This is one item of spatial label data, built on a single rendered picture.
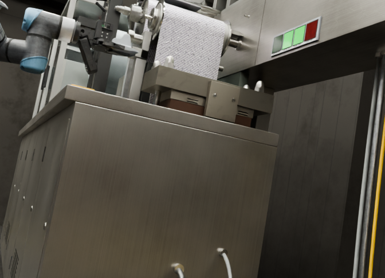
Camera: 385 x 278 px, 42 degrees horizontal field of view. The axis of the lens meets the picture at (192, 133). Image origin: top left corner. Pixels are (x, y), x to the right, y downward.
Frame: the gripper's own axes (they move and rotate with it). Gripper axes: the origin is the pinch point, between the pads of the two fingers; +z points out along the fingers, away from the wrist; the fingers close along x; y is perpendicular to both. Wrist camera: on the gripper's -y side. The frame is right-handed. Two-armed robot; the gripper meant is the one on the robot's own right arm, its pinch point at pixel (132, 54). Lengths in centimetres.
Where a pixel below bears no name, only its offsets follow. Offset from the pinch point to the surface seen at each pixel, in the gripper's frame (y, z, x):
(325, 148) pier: 0, 144, 87
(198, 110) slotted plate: -16.6, 19.3, -18.1
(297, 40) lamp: 7, 40, -35
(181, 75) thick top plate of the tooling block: -7.9, 11.4, -19.4
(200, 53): 6.8, 23.4, -0.1
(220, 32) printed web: 16.3, 29.5, -0.3
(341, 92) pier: 34, 145, 79
